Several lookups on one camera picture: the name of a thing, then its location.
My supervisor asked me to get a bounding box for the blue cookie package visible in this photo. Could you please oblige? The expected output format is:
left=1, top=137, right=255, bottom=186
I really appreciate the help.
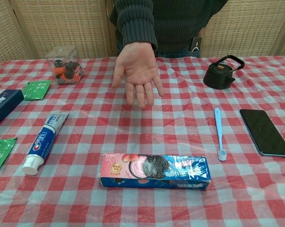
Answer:
left=99, top=152, right=212, bottom=189

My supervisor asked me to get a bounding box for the light blue toothbrush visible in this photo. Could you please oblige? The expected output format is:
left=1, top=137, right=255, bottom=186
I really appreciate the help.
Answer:
left=214, top=107, right=228, bottom=162

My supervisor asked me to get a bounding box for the phone in trouser pocket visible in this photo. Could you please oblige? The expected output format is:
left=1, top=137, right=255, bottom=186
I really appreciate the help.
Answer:
left=191, top=36, right=203, bottom=52

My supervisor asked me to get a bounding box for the person's dark knit sleeve forearm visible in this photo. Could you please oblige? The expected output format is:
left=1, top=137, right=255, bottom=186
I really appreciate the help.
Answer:
left=116, top=0, right=159, bottom=51

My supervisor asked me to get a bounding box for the person's torso dark sweater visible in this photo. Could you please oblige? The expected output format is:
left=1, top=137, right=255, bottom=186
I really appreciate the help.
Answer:
left=109, top=0, right=228, bottom=59

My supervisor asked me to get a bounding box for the blue white toothpaste tube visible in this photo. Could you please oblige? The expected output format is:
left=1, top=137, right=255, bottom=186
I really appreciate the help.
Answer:
left=22, top=111, right=70, bottom=175

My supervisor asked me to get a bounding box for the person's bare hand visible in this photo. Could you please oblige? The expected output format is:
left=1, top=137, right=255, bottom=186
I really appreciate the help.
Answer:
left=111, top=42, right=165, bottom=109

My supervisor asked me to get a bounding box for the red white checked tablecloth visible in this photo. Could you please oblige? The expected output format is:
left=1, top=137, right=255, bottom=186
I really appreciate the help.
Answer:
left=0, top=55, right=285, bottom=227

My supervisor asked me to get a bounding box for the black smartphone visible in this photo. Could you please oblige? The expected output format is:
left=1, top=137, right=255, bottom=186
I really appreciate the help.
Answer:
left=239, top=108, right=285, bottom=158

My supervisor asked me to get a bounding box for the black teapot with handle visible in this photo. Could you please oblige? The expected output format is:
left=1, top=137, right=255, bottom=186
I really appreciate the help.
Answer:
left=203, top=54, right=245, bottom=90

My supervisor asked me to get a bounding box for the dark blue long carton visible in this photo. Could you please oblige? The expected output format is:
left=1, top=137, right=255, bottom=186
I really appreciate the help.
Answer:
left=0, top=89, right=25, bottom=132

